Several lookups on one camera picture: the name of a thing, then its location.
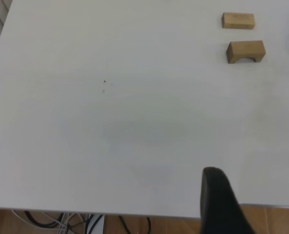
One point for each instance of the flat rectangular wooden block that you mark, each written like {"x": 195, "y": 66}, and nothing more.
{"x": 238, "y": 20}

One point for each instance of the arched wooden block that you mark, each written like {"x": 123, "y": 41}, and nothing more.
{"x": 246, "y": 48}

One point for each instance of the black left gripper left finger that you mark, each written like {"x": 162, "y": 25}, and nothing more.
{"x": 217, "y": 204}

